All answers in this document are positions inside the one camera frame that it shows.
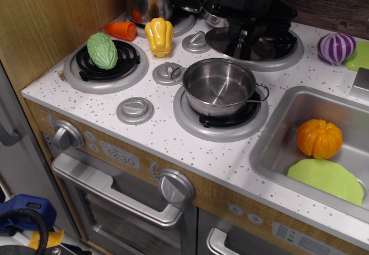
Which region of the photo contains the orange carrot toy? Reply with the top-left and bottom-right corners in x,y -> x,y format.
104,21 -> 137,41

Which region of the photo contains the small steel lid at back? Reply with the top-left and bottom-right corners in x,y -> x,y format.
176,0 -> 202,14

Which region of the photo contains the silver sink basin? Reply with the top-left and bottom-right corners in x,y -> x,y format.
250,86 -> 368,222

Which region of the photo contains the yellow tape piece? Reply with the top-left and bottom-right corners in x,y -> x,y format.
28,230 -> 65,250

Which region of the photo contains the orange pumpkin toy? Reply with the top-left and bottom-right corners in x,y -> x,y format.
296,119 -> 343,159

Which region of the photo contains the green bitter gourd toy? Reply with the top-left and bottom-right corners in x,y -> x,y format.
87,32 -> 118,70

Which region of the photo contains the silver stove knob front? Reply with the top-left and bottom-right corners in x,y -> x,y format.
116,97 -> 154,125

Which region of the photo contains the oven dial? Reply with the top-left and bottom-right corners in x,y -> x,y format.
53,119 -> 85,151
158,168 -> 195,204

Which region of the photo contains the silver oven door handle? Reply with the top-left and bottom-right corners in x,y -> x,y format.
52,153 -> 183,230

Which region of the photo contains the silver stove knob middle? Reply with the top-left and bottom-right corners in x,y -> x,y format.
152,62 -> 186,86

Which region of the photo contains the green plate behind onion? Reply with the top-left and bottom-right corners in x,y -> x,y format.
344,42 -> 369,72

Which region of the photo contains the right back burner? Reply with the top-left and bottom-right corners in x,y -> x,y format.
221,25 -> 305,73

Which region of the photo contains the left front burner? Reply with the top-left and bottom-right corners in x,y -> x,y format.
64,40 -> 148,94

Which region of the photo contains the right front burner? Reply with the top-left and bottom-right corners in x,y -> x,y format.
173,87 -> 269,143

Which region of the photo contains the silver faucet base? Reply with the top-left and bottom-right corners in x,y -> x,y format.
349,67 -> 369,101

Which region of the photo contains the left oven dial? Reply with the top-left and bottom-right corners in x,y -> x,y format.
53,119 -> 85,151

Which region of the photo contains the steel pot on front burner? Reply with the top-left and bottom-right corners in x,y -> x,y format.
173,58 -> 270,118

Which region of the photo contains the green plate in sink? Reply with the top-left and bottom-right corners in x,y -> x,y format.
287,159 -> 364,206

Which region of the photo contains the shiny steel pot lid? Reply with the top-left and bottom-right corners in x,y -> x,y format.
205,28 -> 276,61

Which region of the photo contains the black braided cable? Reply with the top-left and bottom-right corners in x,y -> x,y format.
0,208 -> 49,255

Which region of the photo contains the right oven dial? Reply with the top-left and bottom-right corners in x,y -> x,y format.
158,168 -> 195,204

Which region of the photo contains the yellow bell pepper toy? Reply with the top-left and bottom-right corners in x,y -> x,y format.
145,17 -> 174,58

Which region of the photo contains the silver stove knob back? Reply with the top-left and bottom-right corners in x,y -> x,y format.
182,31 -> 211,54

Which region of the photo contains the purple white onion toy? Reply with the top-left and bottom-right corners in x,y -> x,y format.
317,33 -> 356,66

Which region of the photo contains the oven clock display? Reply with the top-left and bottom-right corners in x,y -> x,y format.
100,141 -> 141,170

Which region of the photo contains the silver stove knob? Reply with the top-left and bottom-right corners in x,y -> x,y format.
116,97 -> 154,125
182,31 -> 211,54
152,62 -> 186,86

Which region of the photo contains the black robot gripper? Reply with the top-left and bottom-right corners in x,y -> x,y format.
214,0 -> 297,61

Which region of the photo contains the steel pan at back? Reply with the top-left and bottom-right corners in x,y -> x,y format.
199,0 -> 229,28

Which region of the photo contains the blue clamp object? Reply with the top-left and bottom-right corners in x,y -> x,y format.
1,194 -> 57,232

